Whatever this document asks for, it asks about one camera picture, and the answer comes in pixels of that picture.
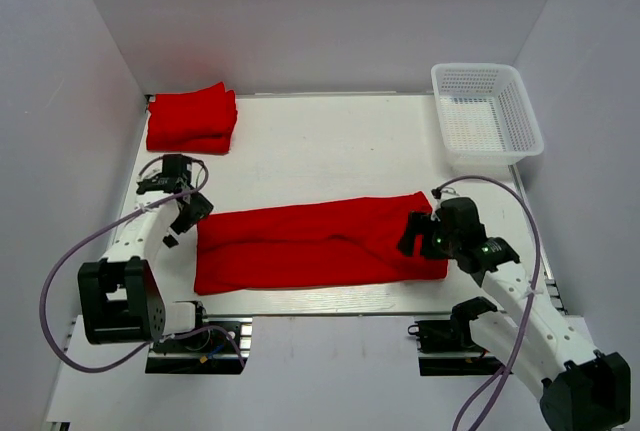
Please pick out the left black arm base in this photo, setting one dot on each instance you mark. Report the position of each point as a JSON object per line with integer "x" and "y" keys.
{"x": 208, "y": 353}

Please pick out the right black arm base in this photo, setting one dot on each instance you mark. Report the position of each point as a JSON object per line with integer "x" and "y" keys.
{"x": 440, "y": 354}

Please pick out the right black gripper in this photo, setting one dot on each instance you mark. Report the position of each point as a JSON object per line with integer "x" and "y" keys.
{"x": 419, "y": 223}

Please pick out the folded red t shirt stack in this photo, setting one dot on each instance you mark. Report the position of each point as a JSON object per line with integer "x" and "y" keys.
{"x": 199, "y": 122}

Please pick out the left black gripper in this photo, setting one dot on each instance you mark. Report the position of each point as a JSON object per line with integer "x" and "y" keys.
{"x": 200, "y": 208}

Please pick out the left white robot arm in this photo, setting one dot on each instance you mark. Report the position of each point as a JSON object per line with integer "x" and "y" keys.
{"x": 120, "y": 299}

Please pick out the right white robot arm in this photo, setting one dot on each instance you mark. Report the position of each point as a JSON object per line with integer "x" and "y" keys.
{"x": 576, "y": 385}

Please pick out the white plastic basket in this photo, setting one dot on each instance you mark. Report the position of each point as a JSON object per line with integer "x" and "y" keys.
{"x": 485, "y": 115}

